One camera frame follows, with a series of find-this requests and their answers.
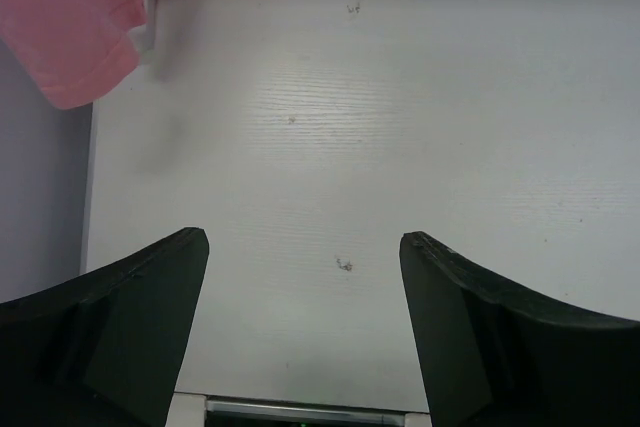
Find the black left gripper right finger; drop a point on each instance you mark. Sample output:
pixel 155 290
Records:
pixel 493 352

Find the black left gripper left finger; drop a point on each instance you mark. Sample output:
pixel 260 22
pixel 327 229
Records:
pixel 104 348

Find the pink t-shirt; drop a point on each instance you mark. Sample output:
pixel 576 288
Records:
pixel 75 51

